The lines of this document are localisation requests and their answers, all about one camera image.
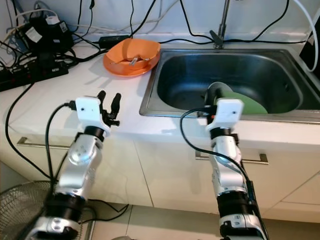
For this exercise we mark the black box device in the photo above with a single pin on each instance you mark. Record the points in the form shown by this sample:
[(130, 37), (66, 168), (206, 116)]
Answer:
[(311, 56)]

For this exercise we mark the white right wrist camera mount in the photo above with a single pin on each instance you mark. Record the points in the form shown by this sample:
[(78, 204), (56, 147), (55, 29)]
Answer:
[(227, 111)]

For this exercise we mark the black charger box white labels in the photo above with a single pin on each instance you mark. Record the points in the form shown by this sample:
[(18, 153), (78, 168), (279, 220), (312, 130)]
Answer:
[(52, 35)]

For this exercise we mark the white kitchen cabinet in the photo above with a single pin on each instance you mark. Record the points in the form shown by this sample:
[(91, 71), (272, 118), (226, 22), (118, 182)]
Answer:
[(160, 172)]

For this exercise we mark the metal faucet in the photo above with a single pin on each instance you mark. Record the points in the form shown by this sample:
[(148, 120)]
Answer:
[(218, 39)]

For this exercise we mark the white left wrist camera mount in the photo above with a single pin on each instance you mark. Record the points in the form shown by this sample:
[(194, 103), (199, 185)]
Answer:
[(87, 107)]

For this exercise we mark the black power adapter brick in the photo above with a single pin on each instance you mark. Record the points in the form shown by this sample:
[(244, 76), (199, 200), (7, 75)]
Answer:
[(113, 41)]

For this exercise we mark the green plate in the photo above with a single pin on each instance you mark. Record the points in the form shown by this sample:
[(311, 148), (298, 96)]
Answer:
[(255, 106)]

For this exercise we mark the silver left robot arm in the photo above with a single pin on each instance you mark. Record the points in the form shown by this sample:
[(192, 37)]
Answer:
[(82, 152)]

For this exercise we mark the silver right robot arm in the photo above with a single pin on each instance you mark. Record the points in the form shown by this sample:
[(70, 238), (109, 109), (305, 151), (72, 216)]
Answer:
[(227, 155)]

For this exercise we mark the stainless steel sink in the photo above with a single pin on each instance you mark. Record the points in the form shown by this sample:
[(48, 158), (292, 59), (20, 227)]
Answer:
[(185, 75)]

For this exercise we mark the black power strip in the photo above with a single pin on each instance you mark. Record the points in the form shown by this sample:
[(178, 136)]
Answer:
[(30, 77)]

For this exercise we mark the orange plastic bowl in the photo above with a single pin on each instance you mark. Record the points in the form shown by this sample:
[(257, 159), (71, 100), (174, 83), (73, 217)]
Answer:
[(127, 49)]

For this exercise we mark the small brown lumpy object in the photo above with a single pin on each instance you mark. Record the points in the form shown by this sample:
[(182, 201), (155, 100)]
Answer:
[(135, 61)]

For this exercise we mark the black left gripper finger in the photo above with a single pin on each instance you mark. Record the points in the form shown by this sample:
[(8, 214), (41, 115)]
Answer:
[(116, 103), (101, 95)]

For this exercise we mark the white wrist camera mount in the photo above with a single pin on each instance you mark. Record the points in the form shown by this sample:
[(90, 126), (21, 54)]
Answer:
[(227, 111), (87, 107)]

